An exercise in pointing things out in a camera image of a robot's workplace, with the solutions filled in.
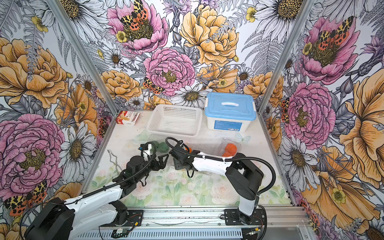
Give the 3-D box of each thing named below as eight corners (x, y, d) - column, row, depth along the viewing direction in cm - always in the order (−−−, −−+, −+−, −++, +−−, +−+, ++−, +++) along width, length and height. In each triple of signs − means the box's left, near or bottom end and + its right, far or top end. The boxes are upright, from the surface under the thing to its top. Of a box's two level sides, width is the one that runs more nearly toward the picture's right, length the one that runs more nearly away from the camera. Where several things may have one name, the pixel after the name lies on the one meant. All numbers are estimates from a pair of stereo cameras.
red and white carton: (115, 125, 113) (113, 122, 111) (120, 113, 121) (119, 110, 119) (136, 125, 113) (135, 122, 111) (140, 113, 121) (139, 110, 119)
